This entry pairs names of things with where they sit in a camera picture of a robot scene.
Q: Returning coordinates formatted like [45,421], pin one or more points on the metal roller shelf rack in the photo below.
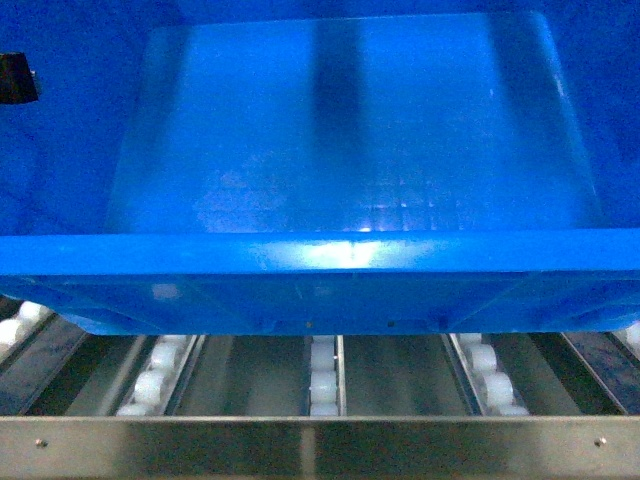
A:
[499,406]

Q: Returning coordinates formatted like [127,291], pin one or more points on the black gripper finger in crate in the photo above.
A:
[17,80]

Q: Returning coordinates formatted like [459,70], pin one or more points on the blue plastic crate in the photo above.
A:
[324,167]

